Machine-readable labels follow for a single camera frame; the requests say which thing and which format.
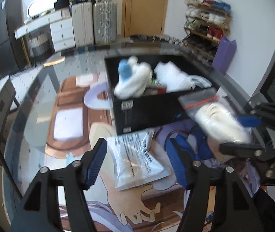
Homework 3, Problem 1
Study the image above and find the shoe rack with shoes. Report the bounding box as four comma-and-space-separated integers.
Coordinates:
182, 0, 232, 62

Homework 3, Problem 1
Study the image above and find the cream rope coil bag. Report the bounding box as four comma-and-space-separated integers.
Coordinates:
178, 88, 251, 143

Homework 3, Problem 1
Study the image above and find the white drawer desk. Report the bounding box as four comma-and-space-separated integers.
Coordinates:
14, 8, 76, 52

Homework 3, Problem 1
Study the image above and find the black cardboard box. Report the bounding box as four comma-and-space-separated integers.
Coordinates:
104, 55, 219, 135

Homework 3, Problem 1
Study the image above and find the oval mirror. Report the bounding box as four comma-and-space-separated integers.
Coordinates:
27, 0, 57, 19

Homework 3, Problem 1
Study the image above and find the red white snack bag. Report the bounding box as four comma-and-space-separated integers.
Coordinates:
145, 87, 166, 95

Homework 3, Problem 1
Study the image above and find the purple bag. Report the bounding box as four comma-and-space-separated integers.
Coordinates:
212, 36, 237, 75

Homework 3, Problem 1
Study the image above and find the white blue plush toy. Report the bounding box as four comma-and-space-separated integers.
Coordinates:
114, 56, 153, 100

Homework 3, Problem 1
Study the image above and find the green medicine pouch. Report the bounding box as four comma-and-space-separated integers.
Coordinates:
150, 78, 163, 86

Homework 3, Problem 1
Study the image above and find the white suitcase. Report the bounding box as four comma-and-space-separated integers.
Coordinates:
72, 2, 95, 48

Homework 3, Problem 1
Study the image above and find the black refrigerator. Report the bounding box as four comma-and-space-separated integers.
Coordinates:
0, 0, 27, 77

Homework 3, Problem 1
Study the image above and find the silver suitcase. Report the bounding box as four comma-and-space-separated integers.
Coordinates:
93, 1, 118, 44

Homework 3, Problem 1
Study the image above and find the white foam piece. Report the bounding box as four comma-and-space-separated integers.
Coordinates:
154, 62, 195, 93

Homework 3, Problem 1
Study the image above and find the woven laundry basket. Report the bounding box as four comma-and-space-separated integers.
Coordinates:
29, 32, 52, 57

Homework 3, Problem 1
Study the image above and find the wooden door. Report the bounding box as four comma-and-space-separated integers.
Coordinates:
121, 0, 168, 37

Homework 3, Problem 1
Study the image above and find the white medicine pouch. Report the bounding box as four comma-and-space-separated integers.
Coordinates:
107, 129, 171, 191

